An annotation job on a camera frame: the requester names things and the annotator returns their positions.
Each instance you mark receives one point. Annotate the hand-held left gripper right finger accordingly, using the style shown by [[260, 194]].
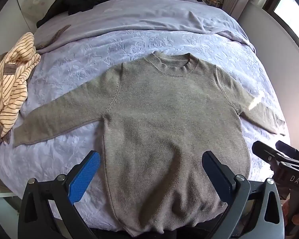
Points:
[[215, 176]]

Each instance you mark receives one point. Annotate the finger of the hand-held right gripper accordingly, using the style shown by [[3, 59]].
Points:
[[291, 150], [266, 153]]

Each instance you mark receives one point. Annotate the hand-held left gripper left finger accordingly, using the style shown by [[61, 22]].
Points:
[[86, 176]]

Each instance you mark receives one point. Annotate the grey knit sweater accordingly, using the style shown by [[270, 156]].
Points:
[[164, 119]]

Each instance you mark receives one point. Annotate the pale embossed bed cover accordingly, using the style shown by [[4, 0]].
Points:
[[79, 59]]

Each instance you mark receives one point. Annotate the cream striped garment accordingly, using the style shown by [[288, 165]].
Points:
[[11, 79]]

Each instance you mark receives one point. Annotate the window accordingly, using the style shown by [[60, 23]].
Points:
[[292, 15]]

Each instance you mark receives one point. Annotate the lavender fleece blanket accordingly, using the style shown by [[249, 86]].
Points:
[[144, 17]]

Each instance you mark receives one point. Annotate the black jacket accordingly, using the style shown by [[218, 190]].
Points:
[[74, 1]]

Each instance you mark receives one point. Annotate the white fan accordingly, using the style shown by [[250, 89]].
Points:
[[36, 1]]

